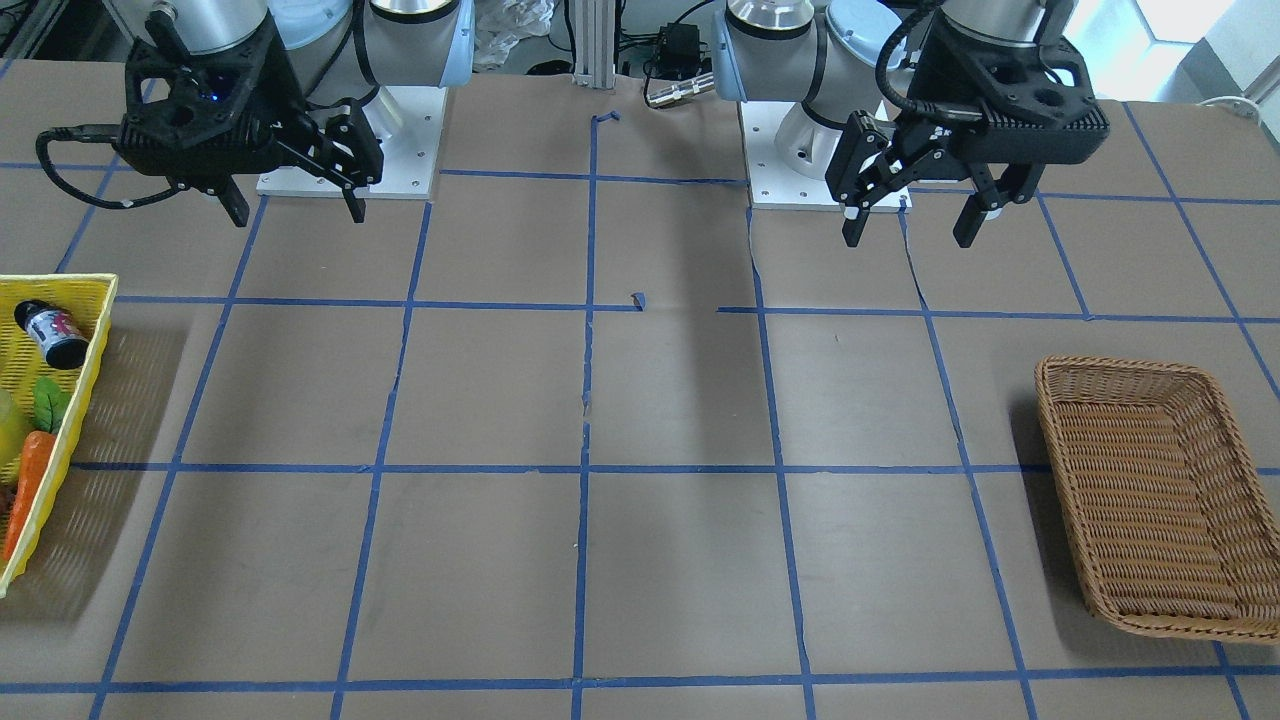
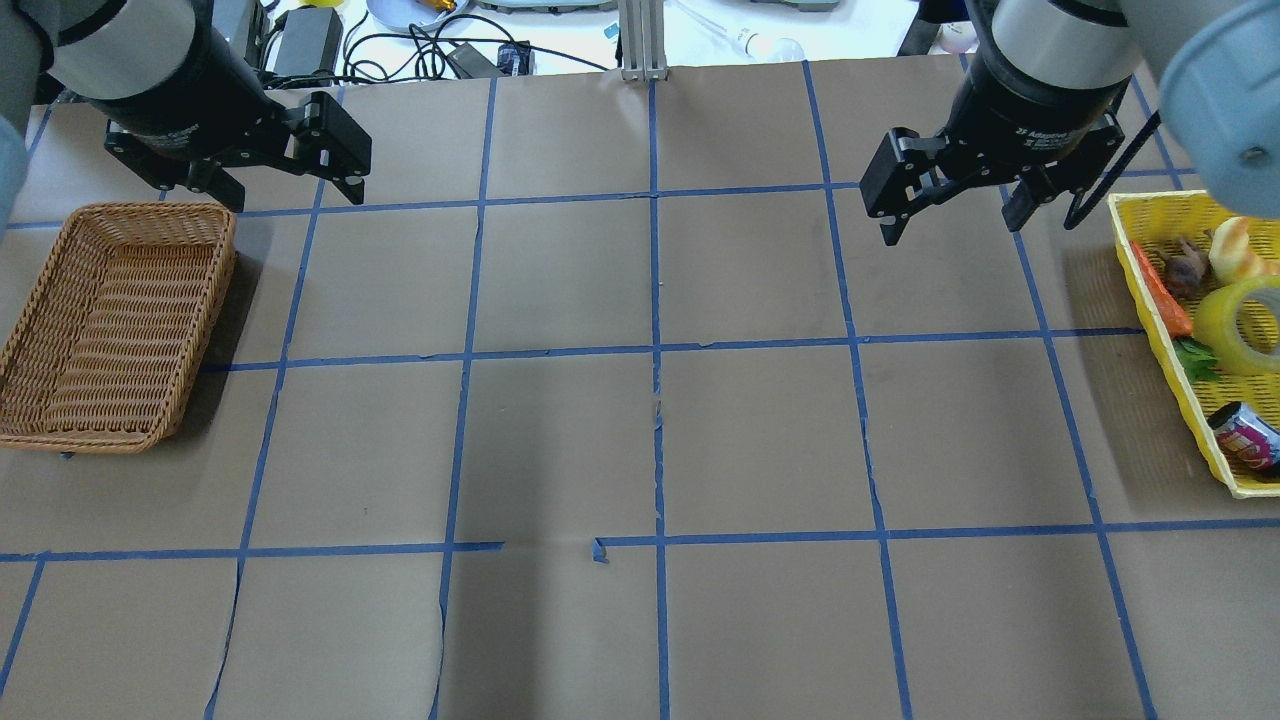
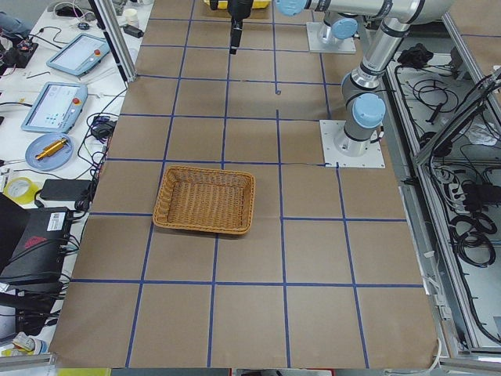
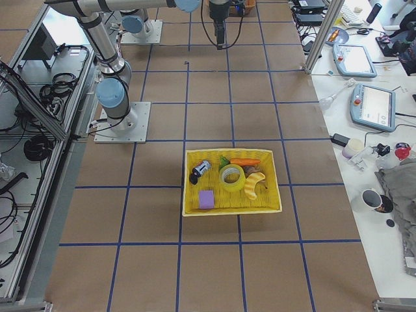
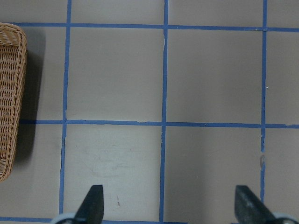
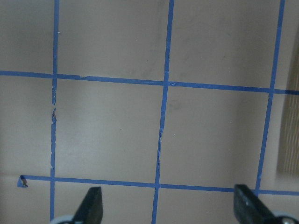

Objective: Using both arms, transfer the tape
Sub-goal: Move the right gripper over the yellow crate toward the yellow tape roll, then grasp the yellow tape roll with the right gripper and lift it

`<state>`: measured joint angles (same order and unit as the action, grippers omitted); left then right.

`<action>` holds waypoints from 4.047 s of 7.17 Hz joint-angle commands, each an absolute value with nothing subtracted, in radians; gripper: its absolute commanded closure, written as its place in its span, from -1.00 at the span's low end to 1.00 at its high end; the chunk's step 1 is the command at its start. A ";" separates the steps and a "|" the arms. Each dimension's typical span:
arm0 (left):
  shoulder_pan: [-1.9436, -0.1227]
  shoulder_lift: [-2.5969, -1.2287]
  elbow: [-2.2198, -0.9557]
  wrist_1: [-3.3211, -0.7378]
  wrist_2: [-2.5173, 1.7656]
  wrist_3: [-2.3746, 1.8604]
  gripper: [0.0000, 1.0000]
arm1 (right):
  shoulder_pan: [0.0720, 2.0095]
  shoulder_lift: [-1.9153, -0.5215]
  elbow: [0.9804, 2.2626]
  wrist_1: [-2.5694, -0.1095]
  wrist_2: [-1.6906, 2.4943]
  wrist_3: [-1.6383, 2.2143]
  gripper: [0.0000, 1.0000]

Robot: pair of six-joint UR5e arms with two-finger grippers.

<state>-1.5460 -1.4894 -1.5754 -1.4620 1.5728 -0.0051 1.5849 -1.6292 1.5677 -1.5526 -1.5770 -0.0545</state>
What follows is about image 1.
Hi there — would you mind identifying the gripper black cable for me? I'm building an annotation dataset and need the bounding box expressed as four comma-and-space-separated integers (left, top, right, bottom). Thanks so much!
876, 0, 986, 123
35, 124, 209, 210

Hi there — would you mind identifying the aluminium profile post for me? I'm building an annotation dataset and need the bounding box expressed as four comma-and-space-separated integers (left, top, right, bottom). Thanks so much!
564, 1, 622, 92

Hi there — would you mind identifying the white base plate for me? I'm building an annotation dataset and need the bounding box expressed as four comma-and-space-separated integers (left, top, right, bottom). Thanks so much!
737, 100, 913, 213
256, 86, 449, 200

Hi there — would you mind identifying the crumpled white plastic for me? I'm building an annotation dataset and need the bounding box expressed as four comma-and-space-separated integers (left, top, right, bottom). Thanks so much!
472, 1, 557, 72

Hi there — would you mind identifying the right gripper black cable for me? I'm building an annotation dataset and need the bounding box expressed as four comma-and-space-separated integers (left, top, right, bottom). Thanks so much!
35, 124, 209, 210

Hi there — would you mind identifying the yellow woven basket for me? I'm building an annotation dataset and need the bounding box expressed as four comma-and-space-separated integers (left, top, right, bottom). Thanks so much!
1, 273, 119, 596

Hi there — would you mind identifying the black power adapter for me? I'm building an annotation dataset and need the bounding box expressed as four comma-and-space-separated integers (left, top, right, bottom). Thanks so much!
650, 22, 701, 79

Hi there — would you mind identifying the brown wicker basket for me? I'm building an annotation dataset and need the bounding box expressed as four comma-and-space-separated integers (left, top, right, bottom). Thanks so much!
1034, 355, 1279, 644

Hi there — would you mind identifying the orange toy carrot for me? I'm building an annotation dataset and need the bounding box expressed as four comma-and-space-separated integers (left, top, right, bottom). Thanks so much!
3, 430, 58, 562

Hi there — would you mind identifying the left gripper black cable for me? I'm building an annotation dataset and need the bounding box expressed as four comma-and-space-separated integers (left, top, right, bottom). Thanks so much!
876, 0, 986, 123

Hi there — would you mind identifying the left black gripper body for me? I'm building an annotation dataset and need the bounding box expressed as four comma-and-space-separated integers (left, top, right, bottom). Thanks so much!
826, 14, 1110, 208

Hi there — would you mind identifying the small black white bottle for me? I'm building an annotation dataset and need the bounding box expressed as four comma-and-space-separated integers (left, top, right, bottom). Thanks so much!
14, 299, 90, 372

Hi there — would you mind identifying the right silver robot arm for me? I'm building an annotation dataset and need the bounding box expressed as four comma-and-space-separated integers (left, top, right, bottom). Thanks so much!
110, 1, 475, 227

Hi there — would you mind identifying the silver metal connector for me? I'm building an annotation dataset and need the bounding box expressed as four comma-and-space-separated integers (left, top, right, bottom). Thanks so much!
643, 72, 716, 110

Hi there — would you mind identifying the yellow green toy fruit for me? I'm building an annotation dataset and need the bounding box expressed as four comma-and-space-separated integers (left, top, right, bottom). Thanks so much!
1, 388, 33, 487

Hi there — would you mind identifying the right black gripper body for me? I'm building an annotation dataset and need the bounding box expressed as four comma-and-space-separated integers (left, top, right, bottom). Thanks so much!
122, 18, 384, 195

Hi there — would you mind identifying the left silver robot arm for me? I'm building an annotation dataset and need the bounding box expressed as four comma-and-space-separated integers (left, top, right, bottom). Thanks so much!
712, 1, 1110, 249

